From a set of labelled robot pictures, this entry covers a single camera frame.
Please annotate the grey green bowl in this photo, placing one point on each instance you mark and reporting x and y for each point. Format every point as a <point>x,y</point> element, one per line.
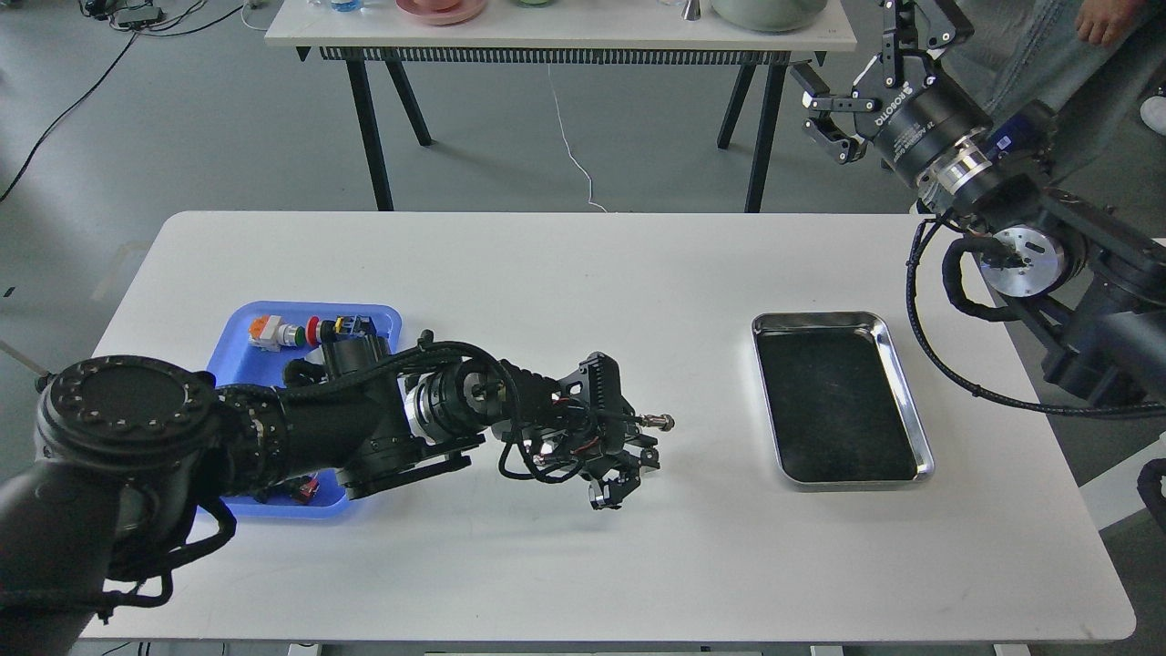
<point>767,16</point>

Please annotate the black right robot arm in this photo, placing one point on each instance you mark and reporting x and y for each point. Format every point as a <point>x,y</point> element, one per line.
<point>1089,287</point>

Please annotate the white background table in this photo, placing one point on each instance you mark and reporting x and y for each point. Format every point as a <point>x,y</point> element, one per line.
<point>562,32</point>

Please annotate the pink plate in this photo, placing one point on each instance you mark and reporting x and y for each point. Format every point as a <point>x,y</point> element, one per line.
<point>441,13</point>

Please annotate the red mushroom push button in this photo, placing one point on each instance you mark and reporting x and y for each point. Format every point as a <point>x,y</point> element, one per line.
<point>320,330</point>

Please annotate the black red selector switch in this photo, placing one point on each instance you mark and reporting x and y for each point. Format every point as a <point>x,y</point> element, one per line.
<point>297,490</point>

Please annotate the person in jeans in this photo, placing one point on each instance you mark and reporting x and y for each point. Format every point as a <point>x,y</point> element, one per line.
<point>1024,51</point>

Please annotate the blue plastic tray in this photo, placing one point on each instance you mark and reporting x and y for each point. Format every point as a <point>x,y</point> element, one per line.
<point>235,361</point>

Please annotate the orange white push button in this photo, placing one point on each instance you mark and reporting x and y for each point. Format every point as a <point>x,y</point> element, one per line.
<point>272,333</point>

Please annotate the person's hand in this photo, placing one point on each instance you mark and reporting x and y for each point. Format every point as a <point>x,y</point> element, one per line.
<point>1105,22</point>

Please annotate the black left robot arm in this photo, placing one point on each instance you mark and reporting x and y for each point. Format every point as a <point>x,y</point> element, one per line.
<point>135,458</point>

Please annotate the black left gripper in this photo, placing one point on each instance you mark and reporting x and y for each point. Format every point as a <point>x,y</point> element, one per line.
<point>578,426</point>

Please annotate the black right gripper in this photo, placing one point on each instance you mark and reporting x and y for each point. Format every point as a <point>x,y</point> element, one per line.
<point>911,124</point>

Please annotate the silver metal tray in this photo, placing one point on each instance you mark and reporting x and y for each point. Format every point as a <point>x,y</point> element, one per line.
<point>841,412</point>

